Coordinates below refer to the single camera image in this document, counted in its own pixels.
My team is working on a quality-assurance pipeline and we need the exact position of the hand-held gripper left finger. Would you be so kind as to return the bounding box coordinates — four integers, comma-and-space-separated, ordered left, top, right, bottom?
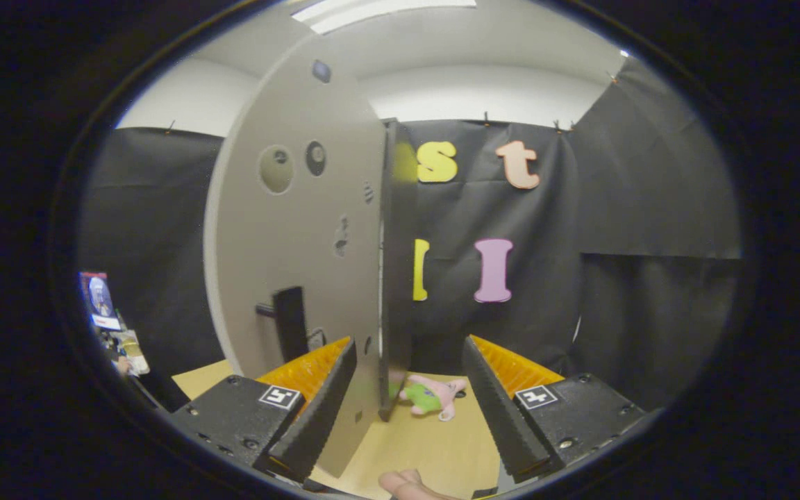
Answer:
167, 336, 359, 483

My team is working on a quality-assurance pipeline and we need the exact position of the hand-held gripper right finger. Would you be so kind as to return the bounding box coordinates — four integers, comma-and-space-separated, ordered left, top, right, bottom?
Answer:
461, 335, 647, 485

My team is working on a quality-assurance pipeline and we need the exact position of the black door handle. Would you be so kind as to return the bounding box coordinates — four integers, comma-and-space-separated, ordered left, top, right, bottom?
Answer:
256, 286, 310, 363

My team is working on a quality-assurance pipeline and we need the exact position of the dark grey shoe cabinet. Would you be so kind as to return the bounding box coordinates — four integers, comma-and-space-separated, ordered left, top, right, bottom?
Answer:
378, 118, 420, 422

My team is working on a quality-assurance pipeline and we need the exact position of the pink and green plush toy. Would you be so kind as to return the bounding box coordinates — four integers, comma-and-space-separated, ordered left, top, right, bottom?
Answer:
400, 375, 468, 422

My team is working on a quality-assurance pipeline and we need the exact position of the black backdrop cloth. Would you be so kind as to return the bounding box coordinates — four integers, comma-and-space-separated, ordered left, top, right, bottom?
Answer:
77, 56, 744, 410

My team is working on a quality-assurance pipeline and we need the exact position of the long ceiling light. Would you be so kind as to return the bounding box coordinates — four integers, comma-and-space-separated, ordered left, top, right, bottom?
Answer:
291, 0, 477, 35

